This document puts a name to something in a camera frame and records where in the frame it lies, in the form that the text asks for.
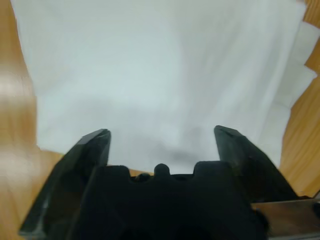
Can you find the white T-shirt with small print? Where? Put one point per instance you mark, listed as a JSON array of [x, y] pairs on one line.
[[150, 62]]

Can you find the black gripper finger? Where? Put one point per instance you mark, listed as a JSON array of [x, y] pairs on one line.
[[257, 175], [57, 200]]

